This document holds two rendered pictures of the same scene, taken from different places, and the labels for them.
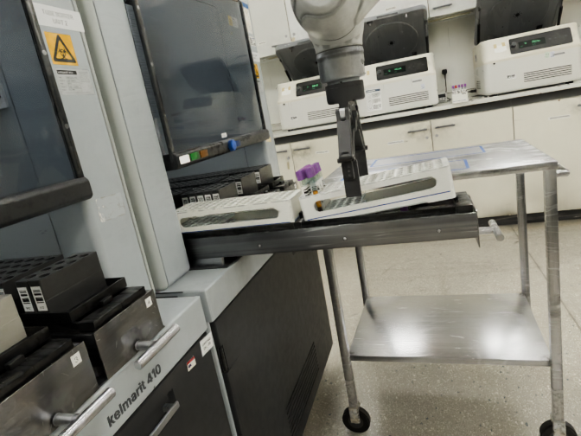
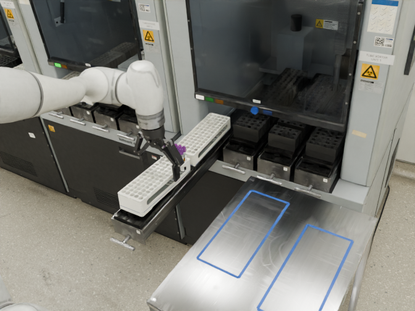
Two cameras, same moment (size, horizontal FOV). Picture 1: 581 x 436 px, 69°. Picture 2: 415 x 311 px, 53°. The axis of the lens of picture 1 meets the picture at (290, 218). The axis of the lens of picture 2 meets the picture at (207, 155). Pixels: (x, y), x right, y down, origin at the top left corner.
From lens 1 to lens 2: 1.97 m
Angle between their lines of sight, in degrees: 93
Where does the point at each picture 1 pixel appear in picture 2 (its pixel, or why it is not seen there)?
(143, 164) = (180, 87)
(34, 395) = (102, 117)
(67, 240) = not seen: hidden behind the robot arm
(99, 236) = not seen: hidden behind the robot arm
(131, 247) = (166, 110)
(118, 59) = (176, 42)
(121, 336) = (126, 126)
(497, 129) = not seen: outside the picture
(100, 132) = (160, 68)
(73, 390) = (110, 124)
